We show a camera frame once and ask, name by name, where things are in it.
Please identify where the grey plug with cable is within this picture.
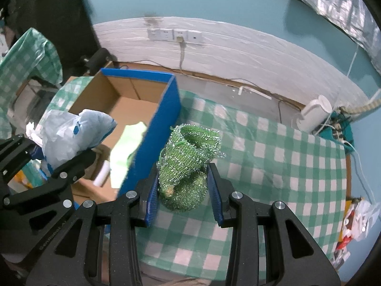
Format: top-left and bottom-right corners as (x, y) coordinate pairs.
(176, 36), (186, 70)

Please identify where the green checked plastic sheet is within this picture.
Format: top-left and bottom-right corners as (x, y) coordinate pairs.
(0, 27), (64, 132)

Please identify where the white rolled cloth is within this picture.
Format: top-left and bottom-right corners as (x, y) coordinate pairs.
(93, 160), (110, 188)

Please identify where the black cylindrical object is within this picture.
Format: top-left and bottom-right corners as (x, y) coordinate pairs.
(81, 48), (110, 72)

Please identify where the light green cloth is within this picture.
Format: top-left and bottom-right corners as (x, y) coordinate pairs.
(110, 122), (148, 189)

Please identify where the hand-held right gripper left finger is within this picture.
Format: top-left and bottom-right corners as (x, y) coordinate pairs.
(25, 168), (160, 286)

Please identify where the red white plastic packet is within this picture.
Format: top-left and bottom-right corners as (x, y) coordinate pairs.
(333, 197), (380, 270)

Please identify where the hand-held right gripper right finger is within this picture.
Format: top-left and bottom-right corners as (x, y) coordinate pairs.
(207, 163), (341, 286)

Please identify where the black floor cable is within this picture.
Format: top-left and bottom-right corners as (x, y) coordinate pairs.
(277, 100), (298, 124)

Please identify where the white blue-print plastic bag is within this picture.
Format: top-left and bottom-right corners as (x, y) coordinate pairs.
(25, 109), (118, 179)

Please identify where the teal cloth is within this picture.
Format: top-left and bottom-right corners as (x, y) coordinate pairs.
(317, 109), (355, 152)

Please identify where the blue-edged cardboard box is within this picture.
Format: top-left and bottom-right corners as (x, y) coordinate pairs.
(67, 68), (182, 212)

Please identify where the green checked tablecloth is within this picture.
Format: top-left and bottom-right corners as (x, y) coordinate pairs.
(45, 76), (350, 282)

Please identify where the black cabinet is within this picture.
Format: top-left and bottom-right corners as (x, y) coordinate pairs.
(0, 0), (100, 76)

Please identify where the patterned braided rope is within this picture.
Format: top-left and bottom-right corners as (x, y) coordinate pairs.
(342, 89), (381, 115)

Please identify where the white small appliance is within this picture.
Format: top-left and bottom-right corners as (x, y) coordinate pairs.
(296, 95), (332, 133)

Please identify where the thin black cable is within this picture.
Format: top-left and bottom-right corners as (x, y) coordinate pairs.
(115, 61), (179, 72)

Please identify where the green mesh scrubber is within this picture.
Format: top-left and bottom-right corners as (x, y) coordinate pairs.
(156, 124), (227, 213)

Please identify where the white cable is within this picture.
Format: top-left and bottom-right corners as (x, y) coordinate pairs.
(342, 140), (374, 203)

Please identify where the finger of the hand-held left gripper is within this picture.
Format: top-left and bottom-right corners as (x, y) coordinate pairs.
(0, 147), (99, 213)
(0, 135), (45, 187)

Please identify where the white plastic strip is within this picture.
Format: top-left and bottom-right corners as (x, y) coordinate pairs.
(238, 86), (273, 100)

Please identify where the silver foil sheet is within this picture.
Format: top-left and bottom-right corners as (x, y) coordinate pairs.
(247, 0), (381, 75)

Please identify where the teal orange packet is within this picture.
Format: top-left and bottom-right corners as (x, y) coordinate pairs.
(7, 158), (48, 189)

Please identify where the grey metal stand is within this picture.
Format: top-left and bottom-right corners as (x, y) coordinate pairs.
(7, 77), (60, 132)

